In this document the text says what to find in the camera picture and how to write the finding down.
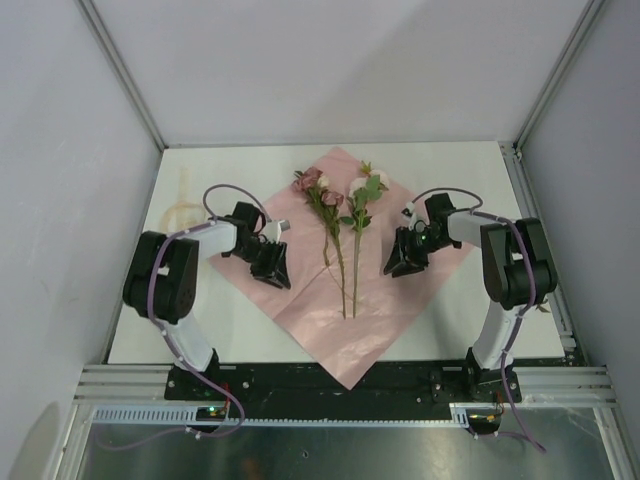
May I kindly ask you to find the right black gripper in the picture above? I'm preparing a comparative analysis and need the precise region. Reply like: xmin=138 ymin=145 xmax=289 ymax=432
xmin=384 ymin=227 xmax=456 ymax=278

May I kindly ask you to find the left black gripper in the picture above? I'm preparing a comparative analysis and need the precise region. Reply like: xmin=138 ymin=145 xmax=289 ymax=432
xmin=228 ymin=238 xmax=290 ymax=289

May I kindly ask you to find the pink wrapping paper sheet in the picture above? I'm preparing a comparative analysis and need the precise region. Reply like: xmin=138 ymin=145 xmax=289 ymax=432
xmin=198 ymin=144 xmax=486 ymax=387

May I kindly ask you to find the light pink rose stem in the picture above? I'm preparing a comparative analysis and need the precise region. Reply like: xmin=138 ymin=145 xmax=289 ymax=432
xmin=341 ymin=161 xmax=390 ymax=318

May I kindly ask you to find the dark pink rose stem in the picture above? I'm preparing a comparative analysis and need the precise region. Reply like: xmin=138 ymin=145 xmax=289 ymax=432
xmin=292 ymin=166 xmax=347 ymax=318

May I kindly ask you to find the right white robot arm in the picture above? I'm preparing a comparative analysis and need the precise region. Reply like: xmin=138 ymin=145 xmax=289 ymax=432
xmin=383 ymin=187 xmax=558 ymax=403

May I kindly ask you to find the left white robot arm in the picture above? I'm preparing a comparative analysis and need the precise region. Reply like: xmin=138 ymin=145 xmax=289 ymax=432
xmin=122 ymin=202 xmax=291 ymax=400

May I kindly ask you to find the cream ribbon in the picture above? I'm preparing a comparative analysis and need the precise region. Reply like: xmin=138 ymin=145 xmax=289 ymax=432
xmin=159 ymin=167 xmax=206 ymax=233

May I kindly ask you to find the small dry leaf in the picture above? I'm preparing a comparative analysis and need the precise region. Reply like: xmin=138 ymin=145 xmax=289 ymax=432
xmin=535 ymin=298 xmax=551 ymax=314

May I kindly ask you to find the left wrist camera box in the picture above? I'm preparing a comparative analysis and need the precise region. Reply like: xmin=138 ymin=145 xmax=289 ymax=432
xmin=260 ymin=220 xmax=291 ymax=243

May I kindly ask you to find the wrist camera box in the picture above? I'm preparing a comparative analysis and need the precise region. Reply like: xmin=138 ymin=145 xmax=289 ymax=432
xmin=401 ymin=202 xmax=418 ymax=228
xmin=260 ymin=220 xmax=291 ymax=243

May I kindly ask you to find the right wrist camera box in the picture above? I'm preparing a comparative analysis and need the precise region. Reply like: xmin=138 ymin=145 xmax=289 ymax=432
xmin=401 ymin=202 xmax=418 ymax=228

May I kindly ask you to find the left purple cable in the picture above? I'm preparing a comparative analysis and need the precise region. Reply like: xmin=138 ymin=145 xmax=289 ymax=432
xmin=94 ymin=183 xmax=271 ymax=451

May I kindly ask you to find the purple cable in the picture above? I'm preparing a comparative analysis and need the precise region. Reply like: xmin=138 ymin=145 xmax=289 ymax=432
xmin=94 ymin=183 xmax=271 ymax=451
xmin=412 ymin=186 xmax=549 ymax=455

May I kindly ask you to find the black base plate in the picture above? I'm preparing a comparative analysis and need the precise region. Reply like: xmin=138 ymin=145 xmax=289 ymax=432
xmin=164 ymin=358 xmax=524 ymax=420

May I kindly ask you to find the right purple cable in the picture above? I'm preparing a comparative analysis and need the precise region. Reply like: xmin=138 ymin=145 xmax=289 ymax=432
xmin=412 ymin=186 xmax=549 ymax=455

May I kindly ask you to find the aluminium frame rail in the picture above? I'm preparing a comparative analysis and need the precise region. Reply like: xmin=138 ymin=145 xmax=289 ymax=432
xmin=74 ymin=365 xmax=171 ymax=404

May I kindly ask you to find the white cable duct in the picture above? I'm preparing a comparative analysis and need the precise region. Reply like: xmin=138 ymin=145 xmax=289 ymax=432
xmin=93 ymin=405 xmax=469 ymax=428

